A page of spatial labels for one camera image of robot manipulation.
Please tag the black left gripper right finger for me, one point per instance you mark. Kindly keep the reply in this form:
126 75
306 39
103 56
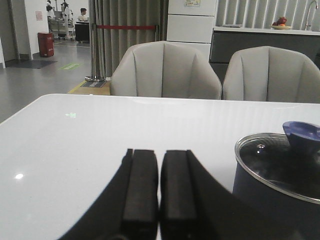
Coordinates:
194 206

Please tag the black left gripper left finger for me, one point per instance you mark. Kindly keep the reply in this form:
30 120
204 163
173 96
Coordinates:
127 209

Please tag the glass pot lid blue knob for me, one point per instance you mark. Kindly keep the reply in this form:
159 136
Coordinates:
287 162

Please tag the grey upholstered chair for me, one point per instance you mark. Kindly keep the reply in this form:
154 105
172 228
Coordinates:
271 74
162 69

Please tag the right grey upholstered chair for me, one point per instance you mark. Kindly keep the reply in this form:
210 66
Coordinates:
271 74

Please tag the left grey upholstered chair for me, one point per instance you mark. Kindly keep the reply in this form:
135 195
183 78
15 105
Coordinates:
162 69

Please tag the red barrier belt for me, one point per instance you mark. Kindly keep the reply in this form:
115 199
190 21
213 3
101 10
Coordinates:
126 27

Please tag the grey curtain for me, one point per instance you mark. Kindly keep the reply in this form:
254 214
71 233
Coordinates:
114 43

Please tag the red trash bin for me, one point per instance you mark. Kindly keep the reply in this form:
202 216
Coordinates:
45 44

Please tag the white refrigerator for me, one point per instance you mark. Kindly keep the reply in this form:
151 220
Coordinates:
191 23

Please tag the fruit plate on counter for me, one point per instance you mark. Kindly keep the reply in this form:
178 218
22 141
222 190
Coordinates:
281 24

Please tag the dark blue saucepan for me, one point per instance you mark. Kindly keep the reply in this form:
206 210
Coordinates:
301 215

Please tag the grey kitchen counter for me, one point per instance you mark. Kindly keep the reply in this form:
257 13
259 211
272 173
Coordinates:
228 40

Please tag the chrome stanchion post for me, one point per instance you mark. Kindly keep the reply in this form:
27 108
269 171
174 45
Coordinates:
95 71

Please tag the chrome faucet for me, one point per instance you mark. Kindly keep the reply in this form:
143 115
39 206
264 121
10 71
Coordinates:
309 17

